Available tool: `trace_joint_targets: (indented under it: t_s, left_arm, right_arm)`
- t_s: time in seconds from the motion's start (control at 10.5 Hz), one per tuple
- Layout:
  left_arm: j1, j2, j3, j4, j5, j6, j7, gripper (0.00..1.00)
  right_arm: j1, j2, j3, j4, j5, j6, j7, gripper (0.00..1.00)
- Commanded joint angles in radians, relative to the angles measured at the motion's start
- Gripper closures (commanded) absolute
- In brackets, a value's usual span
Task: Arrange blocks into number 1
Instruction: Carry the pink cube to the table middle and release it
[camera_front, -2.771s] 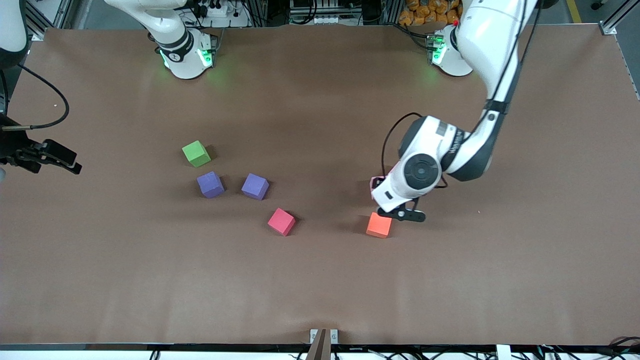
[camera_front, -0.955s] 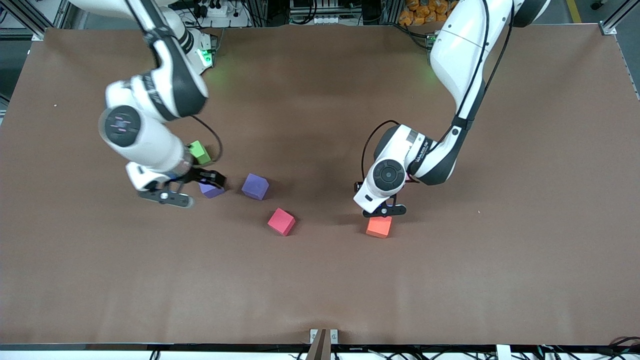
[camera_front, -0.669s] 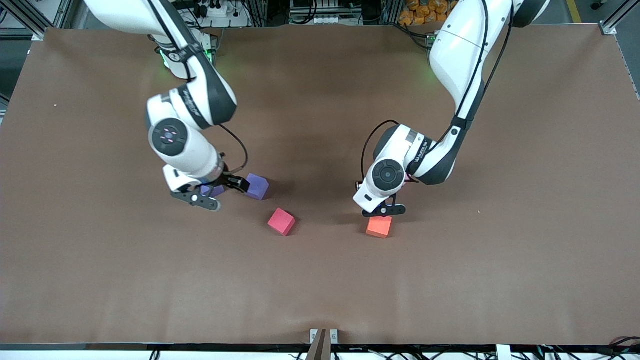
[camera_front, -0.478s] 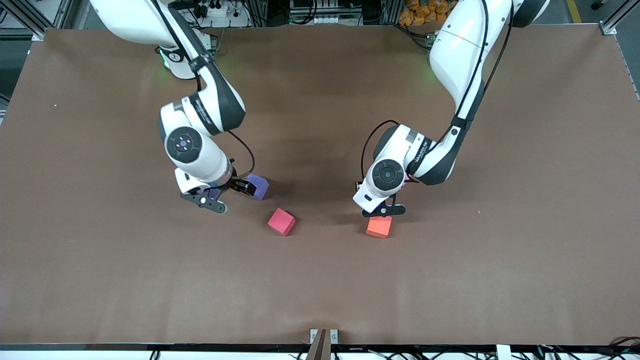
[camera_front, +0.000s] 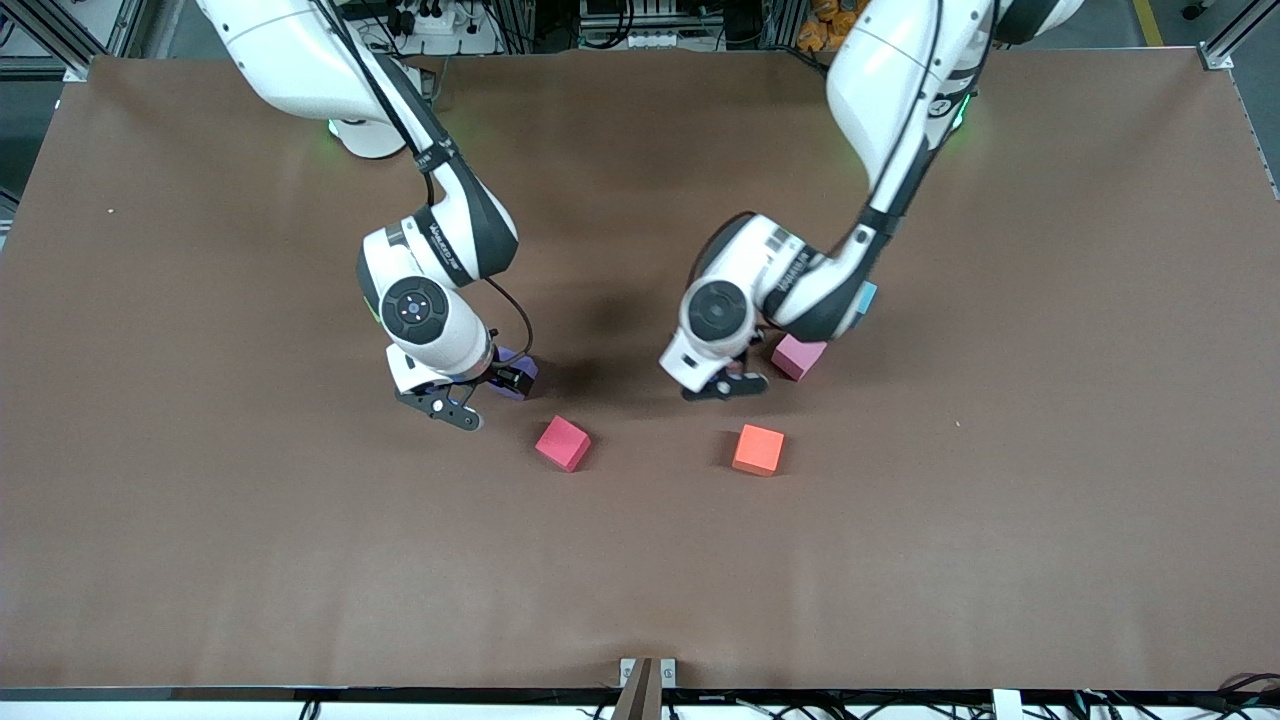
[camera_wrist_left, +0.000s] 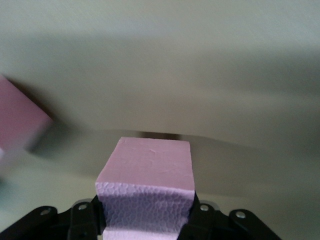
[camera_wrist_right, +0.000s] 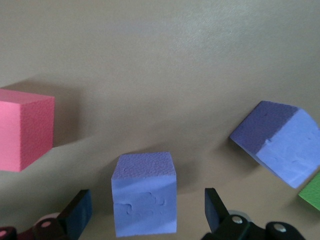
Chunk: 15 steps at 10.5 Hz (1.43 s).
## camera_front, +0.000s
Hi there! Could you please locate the purple foam cube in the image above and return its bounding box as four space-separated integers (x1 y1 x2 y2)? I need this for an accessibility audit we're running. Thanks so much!
493 346 540 402

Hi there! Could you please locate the crimson foam cube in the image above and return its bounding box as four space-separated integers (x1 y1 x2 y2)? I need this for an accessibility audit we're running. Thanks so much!
534 415 593 473

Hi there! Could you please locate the orange foam cube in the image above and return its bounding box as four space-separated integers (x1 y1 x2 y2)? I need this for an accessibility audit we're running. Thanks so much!
731 424 786 478

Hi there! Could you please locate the paper table cover sheet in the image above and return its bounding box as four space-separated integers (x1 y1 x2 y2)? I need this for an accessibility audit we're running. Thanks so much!
0 48 1280 693

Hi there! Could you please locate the orange lumpy objects pile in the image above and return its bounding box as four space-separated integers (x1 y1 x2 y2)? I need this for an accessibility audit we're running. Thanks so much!
797 0 866 53

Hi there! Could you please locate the white power strip with plugs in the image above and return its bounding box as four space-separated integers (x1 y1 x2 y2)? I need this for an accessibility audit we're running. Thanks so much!
390 0 501 57

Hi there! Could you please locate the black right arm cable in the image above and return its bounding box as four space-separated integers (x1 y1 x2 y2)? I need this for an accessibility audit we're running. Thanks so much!
310 0 537 373

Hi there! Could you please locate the white metal bracket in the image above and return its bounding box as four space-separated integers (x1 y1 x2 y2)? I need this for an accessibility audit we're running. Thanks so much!
618 656 679 691

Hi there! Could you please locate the aluminium frame post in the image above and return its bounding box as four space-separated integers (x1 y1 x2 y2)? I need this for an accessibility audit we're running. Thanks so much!
757 0 804 49
503 0 561 53

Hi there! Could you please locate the black cable bundle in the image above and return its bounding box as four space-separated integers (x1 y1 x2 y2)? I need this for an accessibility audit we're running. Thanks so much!
1070 672 1280 720

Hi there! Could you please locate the aluminium frame profile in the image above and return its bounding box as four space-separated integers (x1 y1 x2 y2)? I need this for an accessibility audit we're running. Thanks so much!
0 0 151 83
1200 0 1280 71

